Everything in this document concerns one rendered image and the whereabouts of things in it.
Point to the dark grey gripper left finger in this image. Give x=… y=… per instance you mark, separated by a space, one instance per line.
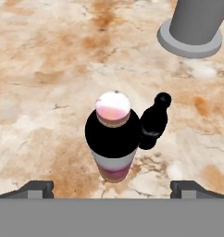
x=36 y=188

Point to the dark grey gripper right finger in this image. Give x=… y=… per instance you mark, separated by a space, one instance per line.
x=186 y=188

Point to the large black bottle pink cap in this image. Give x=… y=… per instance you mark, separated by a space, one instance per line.
x=112 y=135

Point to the grey stool pedestal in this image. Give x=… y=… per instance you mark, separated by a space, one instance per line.
x=194 y=24

